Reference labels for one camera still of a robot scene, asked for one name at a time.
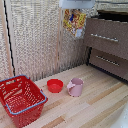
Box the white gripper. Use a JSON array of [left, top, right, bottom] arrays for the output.
[[58, 0, 96, 10]]

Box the yellow cereal snack bar box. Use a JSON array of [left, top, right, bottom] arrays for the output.
[[62, 8, 87, 38]]

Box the brown drawer front large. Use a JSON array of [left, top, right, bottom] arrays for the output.
[[83, 16, 128, 61]]

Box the brown drawer cabinet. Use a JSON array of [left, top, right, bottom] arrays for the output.
[[83, 9, 128, 84]]

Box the brown drawer front small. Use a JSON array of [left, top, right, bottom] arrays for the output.
[[87, 48, 128, 82]]

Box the pink mug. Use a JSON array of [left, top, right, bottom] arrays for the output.
[[66, 77, 85, 98]]

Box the red plastic bowl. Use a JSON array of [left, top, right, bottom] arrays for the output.
[[46, 78, 65, 94]]

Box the red shopping basket blue rim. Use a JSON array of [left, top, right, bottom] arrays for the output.
[[0, 74, 49, 128]]

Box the silver drawer handle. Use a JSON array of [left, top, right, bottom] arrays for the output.
[[90, 32, 120, 43], [95, 54, 121, 68]]

